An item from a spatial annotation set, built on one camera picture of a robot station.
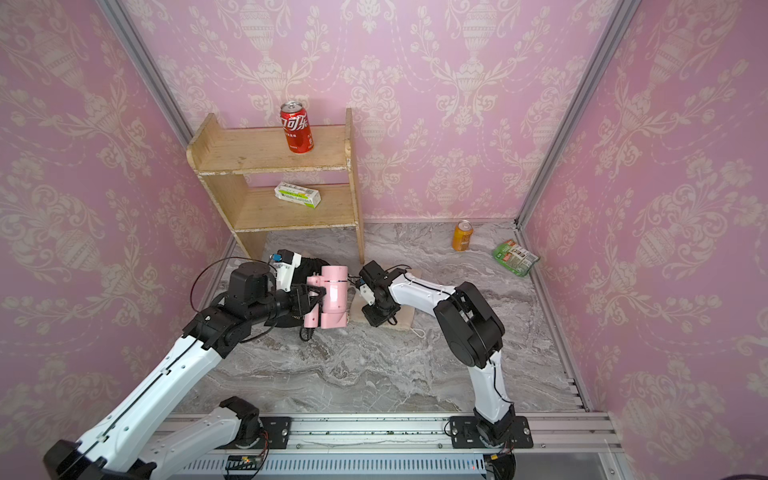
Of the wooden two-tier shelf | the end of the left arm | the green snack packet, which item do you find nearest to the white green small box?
the wooden two-tier shelf

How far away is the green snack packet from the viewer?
1.07m

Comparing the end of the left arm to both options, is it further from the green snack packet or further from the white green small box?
the green snack packet

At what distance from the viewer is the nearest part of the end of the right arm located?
A: 2.33ft

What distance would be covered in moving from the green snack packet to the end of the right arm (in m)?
0.49

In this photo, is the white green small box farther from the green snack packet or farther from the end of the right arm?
the green snack packet
